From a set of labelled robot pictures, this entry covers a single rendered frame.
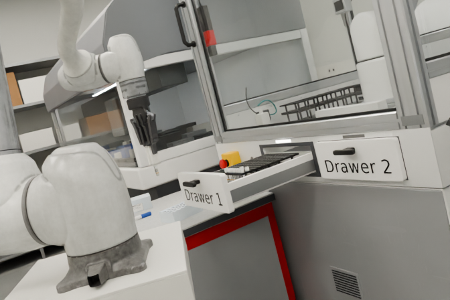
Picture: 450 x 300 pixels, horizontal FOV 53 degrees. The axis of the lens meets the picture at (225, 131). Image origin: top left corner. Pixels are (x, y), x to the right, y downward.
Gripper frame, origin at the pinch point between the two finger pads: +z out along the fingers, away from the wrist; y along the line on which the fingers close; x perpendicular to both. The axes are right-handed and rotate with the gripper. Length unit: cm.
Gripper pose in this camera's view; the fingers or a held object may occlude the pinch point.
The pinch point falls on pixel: (152, 155)
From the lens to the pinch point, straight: 155.8
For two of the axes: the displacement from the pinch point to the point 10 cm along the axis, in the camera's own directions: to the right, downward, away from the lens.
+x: 7.1, -2.4, 6.7
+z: 2.5, 9.7, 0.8
